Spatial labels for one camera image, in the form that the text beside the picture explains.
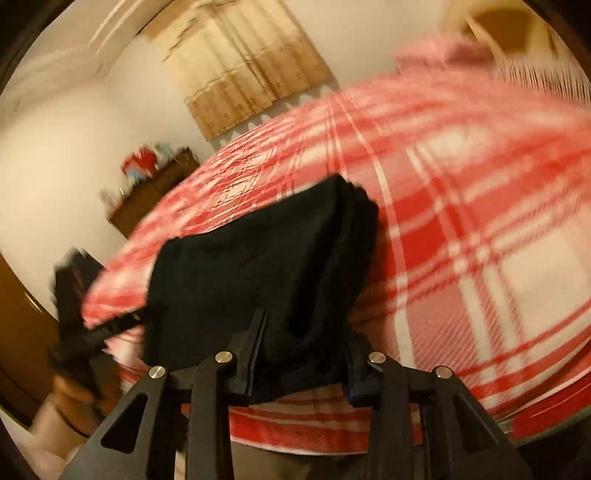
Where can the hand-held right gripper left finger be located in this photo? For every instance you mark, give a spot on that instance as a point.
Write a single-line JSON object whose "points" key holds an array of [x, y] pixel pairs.
{"points": [[251, 364]]}

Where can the striped pillow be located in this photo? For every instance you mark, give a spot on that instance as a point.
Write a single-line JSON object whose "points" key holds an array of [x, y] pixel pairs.
{"points": [[540, 78]]}

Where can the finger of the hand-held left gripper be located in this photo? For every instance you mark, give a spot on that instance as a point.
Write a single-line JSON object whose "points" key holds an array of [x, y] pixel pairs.
{"points": [[115, 327]]}

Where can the black pants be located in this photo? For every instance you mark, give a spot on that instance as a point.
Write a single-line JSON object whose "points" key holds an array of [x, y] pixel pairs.
{"points": [[258, 258]]}

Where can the brown wooden door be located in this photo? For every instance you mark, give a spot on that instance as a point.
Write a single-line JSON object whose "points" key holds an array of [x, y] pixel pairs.
{"points": [[23, 332]]}

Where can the cream bed headboard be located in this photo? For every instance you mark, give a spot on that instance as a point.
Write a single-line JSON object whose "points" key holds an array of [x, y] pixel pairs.
{"points": [[501, 25]]}

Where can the pink pillow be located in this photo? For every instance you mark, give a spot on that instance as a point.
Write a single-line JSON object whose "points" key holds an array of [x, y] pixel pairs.
{"points": [[438, 53]]}

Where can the beige patterned curtain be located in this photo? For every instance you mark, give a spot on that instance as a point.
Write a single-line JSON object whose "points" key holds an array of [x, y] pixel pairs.
{"points": [[240, 64]]}

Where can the red plaid bed blanket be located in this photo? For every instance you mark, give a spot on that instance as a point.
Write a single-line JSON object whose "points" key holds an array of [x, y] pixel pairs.
{"points": [[485, 230]]}

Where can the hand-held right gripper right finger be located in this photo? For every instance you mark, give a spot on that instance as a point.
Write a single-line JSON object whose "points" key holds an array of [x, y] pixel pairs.
{"points": [[358, 378]]}

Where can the dark wooden cabinet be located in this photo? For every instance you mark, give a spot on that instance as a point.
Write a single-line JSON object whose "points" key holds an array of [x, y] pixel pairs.
{"points": [[147, 203]]}

